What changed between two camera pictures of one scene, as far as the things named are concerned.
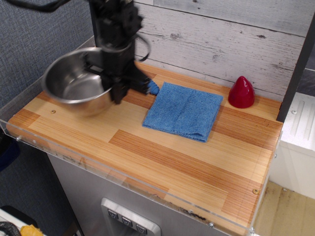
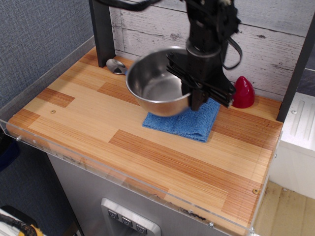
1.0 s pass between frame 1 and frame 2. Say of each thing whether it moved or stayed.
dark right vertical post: stayed
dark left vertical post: stayed
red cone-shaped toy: stayed
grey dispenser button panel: stayed
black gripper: moved
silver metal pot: moved
